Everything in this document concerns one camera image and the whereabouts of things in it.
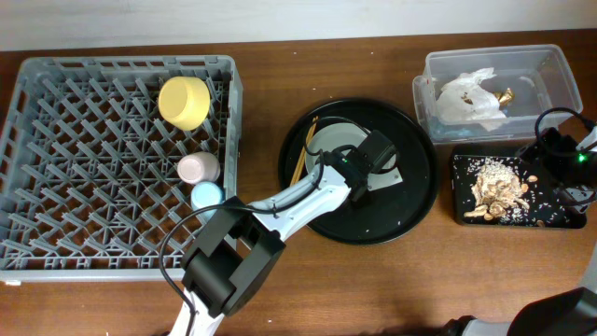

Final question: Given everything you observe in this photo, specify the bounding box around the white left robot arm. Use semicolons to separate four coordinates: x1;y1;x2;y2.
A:
171;146;385;335

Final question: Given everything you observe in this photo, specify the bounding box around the peanut shells and rice waste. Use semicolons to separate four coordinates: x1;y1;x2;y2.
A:
465;161;538;220

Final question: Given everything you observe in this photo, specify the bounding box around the black rectangular tray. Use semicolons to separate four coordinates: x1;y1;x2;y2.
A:
451;144;587;230

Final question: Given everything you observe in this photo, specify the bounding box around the yellow plastic bowl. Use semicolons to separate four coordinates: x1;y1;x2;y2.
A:
158;77;211;131

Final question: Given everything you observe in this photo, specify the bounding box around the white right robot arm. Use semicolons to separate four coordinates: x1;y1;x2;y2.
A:
441;128;596;335

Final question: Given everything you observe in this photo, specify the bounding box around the round black tray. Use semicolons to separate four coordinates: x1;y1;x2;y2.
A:
278;98;439;245

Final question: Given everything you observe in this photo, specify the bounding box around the grey plastic dishwasher rack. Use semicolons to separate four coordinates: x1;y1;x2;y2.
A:
1;55;243;283

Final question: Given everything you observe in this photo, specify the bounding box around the grey round plate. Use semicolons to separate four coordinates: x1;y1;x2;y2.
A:
309;122;403;191

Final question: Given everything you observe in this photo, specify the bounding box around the clear plastic waste bin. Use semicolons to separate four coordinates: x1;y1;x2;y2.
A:
412;45;583;144

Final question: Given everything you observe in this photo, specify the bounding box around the gold foil wrapper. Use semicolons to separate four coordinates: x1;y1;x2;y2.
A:
493;88;515;107

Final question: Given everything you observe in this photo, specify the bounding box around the pink plastic cup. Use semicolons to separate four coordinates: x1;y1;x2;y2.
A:
176;152;221;185

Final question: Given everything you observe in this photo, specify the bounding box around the wooden chopstick lower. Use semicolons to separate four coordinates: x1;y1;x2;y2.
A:
291;116;321;188

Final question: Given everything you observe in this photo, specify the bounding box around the white paper napkin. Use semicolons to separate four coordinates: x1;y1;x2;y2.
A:
436;67;507;132

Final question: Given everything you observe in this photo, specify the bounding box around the light blue plastic cup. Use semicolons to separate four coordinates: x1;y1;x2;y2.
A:
190;181;224;211

